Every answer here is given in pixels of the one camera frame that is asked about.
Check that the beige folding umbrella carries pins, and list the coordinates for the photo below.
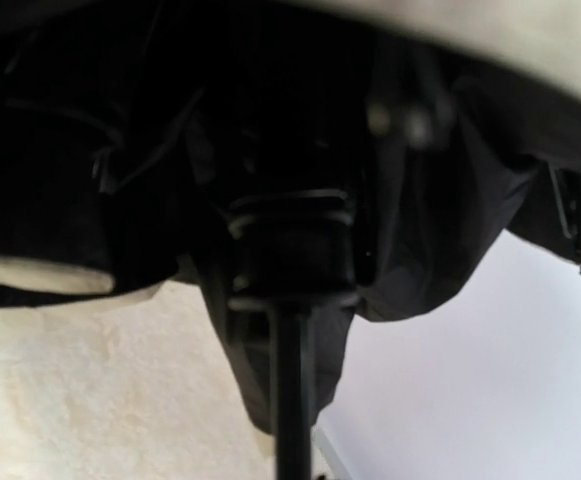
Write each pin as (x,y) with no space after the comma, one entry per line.
(300,163)

